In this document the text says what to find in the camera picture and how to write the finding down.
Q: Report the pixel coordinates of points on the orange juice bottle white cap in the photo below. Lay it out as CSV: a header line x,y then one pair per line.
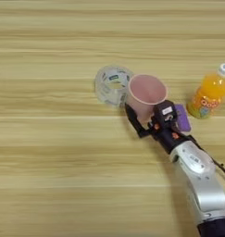
x,y
208,95

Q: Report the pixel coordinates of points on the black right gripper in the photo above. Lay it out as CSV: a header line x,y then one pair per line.
x,y
169,137

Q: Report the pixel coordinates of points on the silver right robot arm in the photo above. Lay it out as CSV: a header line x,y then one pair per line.
x,y
203,185

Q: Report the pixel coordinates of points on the clear packing tape roll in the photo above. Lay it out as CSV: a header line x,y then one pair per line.
x,y
107,86

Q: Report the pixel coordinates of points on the pink plastic cup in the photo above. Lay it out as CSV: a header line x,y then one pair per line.
x,y
146,92

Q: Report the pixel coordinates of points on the purple rectangular block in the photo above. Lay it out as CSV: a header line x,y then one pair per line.
x,y
183,118

